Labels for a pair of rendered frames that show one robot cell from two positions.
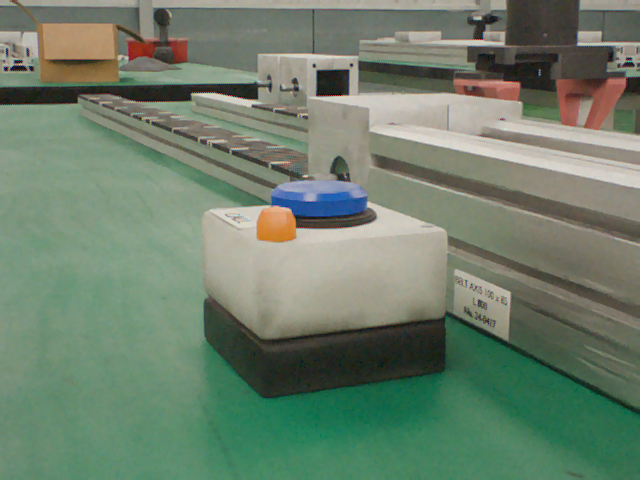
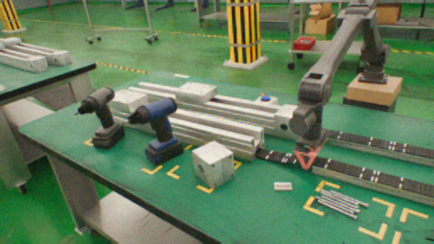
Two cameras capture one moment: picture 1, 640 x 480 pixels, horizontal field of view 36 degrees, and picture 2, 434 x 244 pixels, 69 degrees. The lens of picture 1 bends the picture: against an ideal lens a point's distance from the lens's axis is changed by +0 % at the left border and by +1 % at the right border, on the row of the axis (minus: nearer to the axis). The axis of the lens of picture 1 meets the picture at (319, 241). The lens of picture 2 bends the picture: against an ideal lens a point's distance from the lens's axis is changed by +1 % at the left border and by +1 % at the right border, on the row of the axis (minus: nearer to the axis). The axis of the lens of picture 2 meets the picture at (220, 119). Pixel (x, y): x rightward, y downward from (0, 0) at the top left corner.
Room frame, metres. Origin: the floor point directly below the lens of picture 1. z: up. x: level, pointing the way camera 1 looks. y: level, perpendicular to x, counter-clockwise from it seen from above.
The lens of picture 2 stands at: (1.36, -0.85, 1.41)
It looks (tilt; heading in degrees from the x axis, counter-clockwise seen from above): 27 degrees down; 148
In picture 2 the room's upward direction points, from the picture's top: 6 degrees counter-clockwise
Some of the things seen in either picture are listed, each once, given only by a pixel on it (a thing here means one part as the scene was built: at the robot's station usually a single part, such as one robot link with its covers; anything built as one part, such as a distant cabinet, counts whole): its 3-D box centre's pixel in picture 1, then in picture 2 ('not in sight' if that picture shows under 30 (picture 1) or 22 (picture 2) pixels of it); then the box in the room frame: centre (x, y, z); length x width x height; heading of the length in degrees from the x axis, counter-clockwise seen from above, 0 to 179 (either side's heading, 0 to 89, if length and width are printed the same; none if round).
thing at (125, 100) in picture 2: not in sight; (126, 102); (0.04, -0.50, 0.87); 0.16 x 0.11 x 0.07; 23
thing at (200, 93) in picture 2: not in sight; (196, 95); (0.19, -0.23, 0.87); 0.16 x 0.11 x 0.07; 23
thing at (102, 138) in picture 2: not in sight; (99, 121); (0.18, -0.66, 0.89); 0.20 x 0.08 x 0.22; 128
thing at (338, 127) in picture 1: (392, 178); (291, 120); (0.60, -0.05, 0.83); 0.12 x 0.09 x 0.10; 113
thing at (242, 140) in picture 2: not in sight; (170, 123); (0.27, -0.40, 0.82); 0.80 x 0.10 x 0.09; 23
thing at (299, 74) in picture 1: (311, 87); not in sight; (1.59, 0.01, 0.83); 0.11 x 0.10 x 0.10; 117
